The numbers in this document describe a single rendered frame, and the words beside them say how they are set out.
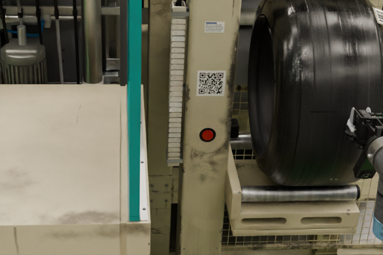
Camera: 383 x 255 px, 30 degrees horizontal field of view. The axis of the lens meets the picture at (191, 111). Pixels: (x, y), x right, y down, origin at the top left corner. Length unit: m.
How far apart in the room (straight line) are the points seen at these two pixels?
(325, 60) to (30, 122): 0.72
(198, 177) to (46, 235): 0.80
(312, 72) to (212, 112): 0.33
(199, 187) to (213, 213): 0.10
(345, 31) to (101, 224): 0.83
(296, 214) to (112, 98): 0.65
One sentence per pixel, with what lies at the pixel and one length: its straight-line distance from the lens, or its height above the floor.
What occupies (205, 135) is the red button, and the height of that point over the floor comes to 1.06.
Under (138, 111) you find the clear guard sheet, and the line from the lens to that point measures 1.17.
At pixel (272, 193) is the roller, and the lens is 2.02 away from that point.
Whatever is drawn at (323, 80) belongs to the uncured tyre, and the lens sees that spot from 1.76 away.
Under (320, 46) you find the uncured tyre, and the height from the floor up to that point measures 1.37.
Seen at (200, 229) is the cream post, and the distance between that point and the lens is 2.15.
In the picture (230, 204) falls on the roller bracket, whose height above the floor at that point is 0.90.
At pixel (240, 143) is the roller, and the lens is 2.24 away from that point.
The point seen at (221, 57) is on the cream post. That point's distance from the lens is 1.86.
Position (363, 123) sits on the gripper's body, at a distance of 1.64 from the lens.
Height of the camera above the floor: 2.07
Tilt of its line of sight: 29 degrees down
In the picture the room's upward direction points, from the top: 3 degrees clockwise
